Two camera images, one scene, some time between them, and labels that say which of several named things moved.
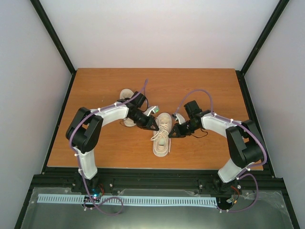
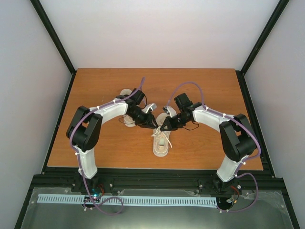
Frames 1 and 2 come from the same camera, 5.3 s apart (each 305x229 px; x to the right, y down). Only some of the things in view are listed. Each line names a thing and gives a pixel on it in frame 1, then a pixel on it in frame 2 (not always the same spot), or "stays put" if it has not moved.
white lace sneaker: [161, 145] stays put
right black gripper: [179, 133] → [170, 127]
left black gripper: [147, 125] stays put
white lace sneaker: [127, 93] stays put
